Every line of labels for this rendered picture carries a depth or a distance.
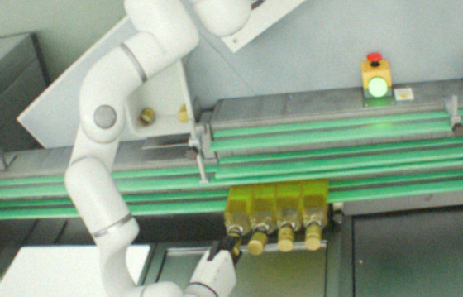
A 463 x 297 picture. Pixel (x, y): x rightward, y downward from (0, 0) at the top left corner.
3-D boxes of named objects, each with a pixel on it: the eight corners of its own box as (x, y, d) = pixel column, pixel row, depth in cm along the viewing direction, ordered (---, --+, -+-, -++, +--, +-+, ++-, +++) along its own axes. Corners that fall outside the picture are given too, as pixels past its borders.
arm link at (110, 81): (119, 49, 115) (58, 91, 112) (124, 36, 102) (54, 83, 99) (158, 107, 117) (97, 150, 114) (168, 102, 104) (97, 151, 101)
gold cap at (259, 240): (253, 247, 133) (248, 256, 129) (250, 232, 132) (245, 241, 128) (269, 246, 132) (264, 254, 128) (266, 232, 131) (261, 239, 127)
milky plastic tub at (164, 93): (140, 122, 166) (131, 138, 158) (121, 45, 155) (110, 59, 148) (202, 115, 162) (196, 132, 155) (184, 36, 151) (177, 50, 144)
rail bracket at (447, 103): (441, 109, 138) (450, 137, 127) (440, 81, 135) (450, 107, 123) (456, 107, 137) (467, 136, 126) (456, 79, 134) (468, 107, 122)
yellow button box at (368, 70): (362, 85, 152) (365, 98, 146) (360, 58, 148) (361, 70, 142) (389, 83, 150) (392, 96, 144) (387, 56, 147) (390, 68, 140)
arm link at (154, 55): (140, 79, 115) (97, 8, 110) (242, 13, 120) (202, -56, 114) (151, 83, 106) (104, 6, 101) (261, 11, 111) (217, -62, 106)
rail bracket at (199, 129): (203, 165, 154) (194, 194, 144) (189, 105, 146) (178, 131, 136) (216, 165, 154) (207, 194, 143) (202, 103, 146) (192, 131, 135)
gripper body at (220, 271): (221, 320, 119) (241, 284, 128) (212, 285, 114) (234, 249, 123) (188, 313, 122) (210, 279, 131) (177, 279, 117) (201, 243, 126)
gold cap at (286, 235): (279, 239, 133) (277, 252, 130) (277, 227, 132) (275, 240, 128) (295, 238, 133) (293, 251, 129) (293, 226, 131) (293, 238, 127)
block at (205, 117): (207, 144, 159) (202, 159, 153) (199, 112, 155) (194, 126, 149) (220, 143, 159) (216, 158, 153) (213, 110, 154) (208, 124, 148)
